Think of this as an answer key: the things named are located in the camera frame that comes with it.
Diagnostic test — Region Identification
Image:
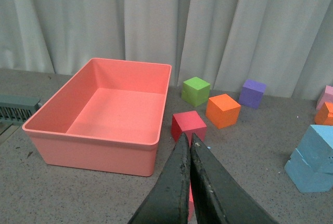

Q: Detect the green foam block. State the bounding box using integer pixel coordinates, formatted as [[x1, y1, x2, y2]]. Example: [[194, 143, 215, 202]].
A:
[[181, 77, 211, 107]]

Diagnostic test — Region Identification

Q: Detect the orange foam block right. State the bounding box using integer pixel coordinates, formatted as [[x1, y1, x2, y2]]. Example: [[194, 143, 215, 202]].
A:
[[314, 102, 333, 126]]

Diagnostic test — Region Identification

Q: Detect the purple foam block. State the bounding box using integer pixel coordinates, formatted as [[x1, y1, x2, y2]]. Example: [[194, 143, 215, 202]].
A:
[[238, 79, 266, 109]]

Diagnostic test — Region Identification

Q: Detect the red foam block front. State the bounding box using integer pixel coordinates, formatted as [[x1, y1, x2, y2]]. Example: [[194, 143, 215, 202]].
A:
[[187, 184, 195, 222]]

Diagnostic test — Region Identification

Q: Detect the pink foam block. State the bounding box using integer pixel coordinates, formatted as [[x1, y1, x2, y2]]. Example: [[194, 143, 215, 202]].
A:
[[316, 85, 333, 110]]

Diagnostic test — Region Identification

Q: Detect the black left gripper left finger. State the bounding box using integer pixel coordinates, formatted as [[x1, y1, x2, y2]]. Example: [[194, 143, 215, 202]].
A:
[[129, 133, 191, 223]]

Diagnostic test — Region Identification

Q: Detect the white curtain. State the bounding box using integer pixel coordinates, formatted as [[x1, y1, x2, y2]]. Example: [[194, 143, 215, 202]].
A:
[[1, 0, 332, 99]]

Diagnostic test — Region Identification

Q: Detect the dark red foam block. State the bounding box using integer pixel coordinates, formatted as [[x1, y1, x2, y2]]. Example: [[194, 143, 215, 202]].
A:
[[171, 111, 207, 142]]

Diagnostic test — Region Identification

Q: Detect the pink plastic bin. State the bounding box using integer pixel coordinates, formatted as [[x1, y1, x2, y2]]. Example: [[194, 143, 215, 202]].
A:
[[22, 58, 172, 177]]

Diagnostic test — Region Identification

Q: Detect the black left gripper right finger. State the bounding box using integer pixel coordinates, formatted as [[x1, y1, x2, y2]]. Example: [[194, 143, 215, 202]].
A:
[[190, 134, 277, 223]]

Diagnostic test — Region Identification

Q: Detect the grey-green slotted rack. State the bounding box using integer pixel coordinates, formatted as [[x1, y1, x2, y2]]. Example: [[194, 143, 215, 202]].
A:
[[1, 94, 41, 125]]

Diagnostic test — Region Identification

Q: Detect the orange foam block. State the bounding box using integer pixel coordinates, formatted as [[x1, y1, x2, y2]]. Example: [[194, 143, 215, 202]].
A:
[[314, 102, 333, 126], [206, 94, 241, 129]]

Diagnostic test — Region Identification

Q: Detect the light blue foam block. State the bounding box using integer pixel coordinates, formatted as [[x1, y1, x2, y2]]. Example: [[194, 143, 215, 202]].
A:
[[296, 125, 332, 174]]

